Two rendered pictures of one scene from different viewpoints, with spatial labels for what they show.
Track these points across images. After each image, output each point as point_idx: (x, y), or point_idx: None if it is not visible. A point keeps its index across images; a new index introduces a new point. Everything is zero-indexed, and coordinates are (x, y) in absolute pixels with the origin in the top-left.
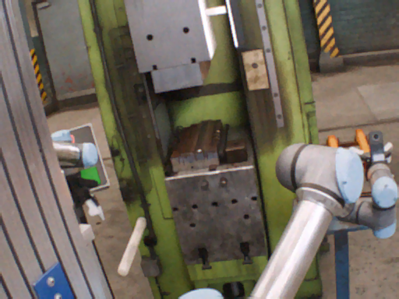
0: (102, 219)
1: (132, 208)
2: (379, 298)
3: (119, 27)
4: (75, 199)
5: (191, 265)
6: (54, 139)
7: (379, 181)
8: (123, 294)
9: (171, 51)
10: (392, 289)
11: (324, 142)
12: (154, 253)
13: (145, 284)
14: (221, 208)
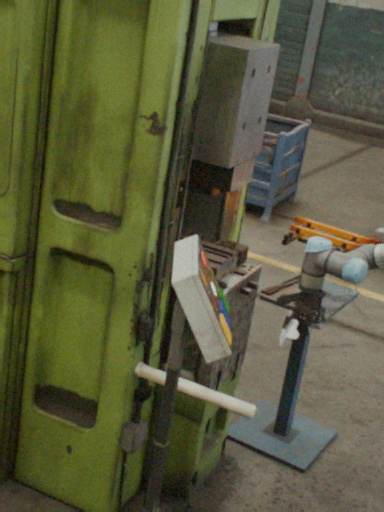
0: (310, 333)
1: (137, 351)
2: (253, 397)
3: (192, 104)
4: (322, 314)
5: None
6: (330, 247)
7: None
8: None
9: (248, 143)
10: (249, 386)
11: None
12: (133, 413)
13: (13, 509)
14: (240, 315)
